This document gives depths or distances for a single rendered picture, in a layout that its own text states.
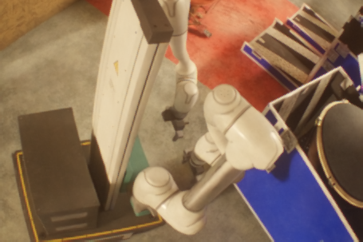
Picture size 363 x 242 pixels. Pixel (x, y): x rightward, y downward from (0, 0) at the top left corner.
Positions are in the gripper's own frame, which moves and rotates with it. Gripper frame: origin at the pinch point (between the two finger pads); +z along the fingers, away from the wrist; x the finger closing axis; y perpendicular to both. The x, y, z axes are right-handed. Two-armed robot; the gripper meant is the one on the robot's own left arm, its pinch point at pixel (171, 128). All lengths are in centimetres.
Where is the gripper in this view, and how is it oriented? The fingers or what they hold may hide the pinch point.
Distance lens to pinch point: 203.3
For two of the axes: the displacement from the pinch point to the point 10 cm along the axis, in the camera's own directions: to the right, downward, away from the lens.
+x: -3.5, -8.0, 4.8
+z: -2.6, 5.8, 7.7
